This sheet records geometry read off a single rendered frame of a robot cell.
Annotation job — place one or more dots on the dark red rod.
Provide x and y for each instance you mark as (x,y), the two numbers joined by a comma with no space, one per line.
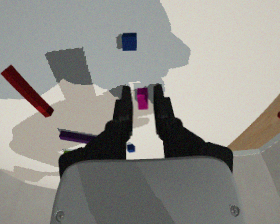
(21,85)

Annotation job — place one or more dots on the small blue cube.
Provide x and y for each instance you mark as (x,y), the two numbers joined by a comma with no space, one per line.
(130,148)
(129,41)

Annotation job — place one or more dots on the magenta block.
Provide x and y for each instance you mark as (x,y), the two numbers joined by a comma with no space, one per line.
(142,96)

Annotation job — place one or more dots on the purple rod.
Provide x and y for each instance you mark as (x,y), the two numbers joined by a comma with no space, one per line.
(75,137)

